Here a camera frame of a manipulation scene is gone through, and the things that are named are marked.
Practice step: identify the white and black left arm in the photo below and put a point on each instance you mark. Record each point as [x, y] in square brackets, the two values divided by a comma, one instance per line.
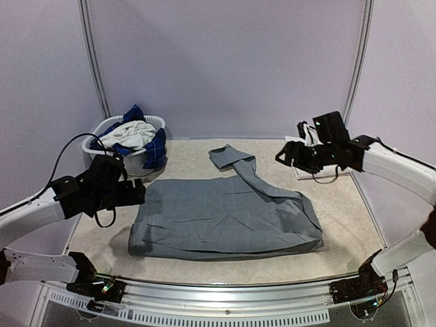
[56, 203]

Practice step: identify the white garment in basket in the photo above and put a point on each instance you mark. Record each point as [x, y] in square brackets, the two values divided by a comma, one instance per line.
[133, 135]

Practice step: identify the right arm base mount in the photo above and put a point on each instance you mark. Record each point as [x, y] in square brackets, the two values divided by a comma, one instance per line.
[365, 294]

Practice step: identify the blue plaid garment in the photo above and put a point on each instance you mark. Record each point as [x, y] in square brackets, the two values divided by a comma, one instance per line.
[151, 157]

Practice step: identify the aluminium front rail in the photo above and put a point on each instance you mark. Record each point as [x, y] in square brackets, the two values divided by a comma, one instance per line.
[285, 291]

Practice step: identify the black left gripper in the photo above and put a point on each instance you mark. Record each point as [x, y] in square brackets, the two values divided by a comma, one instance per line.
[139, 193]

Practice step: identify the grey garment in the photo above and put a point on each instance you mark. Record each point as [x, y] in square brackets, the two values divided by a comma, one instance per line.
[235, 218]

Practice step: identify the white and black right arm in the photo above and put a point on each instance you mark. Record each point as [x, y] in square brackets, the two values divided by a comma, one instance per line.
[397, 190]

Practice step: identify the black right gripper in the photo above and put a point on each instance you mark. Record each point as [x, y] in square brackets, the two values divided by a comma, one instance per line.
[293, 155]

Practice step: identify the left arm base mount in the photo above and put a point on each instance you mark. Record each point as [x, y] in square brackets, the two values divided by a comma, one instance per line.
[100, 290]

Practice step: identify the left aluminium corner post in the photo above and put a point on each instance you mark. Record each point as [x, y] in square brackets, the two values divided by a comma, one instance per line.
[89, 42]

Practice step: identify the right aluminium corner post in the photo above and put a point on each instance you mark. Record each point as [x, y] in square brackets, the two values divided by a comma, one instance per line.
[363, 40]

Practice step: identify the aluminium corner post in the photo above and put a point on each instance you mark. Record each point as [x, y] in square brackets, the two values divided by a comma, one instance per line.
[363, 40]
[89, 42]

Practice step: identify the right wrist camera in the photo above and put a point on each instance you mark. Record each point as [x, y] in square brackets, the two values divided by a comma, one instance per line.
[327, 129]

